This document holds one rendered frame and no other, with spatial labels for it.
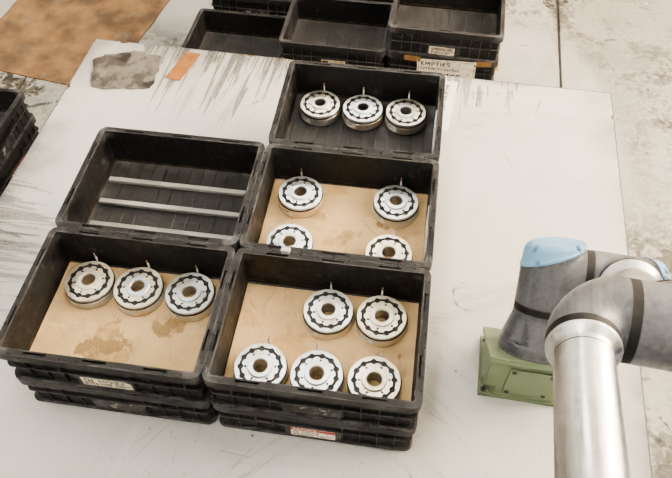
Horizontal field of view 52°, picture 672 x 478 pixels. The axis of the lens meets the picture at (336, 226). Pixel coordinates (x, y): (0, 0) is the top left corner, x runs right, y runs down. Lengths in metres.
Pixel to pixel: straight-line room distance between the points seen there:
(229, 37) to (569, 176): 1.64
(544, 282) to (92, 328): 0.91
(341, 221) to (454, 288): 0.31
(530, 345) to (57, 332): 0.95
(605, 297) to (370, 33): 2.03
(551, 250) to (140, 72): 1.37
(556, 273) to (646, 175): 1.70
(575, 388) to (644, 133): 2.43
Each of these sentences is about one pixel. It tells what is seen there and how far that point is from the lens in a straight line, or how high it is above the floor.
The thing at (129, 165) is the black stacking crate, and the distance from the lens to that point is 1.78.
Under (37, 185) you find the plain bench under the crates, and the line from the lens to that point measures 2.00.
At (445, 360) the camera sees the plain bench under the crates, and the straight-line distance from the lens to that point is 1.56.
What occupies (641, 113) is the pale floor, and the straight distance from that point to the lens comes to 3.30.
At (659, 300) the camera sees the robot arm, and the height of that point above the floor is 1.31.
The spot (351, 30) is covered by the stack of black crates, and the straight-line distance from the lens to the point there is 2.85.
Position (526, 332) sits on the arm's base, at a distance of 1.41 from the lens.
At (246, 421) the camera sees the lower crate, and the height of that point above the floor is 0.73.
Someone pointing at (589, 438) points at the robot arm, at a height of 1.38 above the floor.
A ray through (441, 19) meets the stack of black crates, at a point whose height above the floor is 0.49.
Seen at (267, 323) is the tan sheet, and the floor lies 0.83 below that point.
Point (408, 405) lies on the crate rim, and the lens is 1.26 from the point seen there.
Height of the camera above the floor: 2.08
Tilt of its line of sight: 53 degrees down
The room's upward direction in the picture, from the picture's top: 1 degrees counter-clockwise
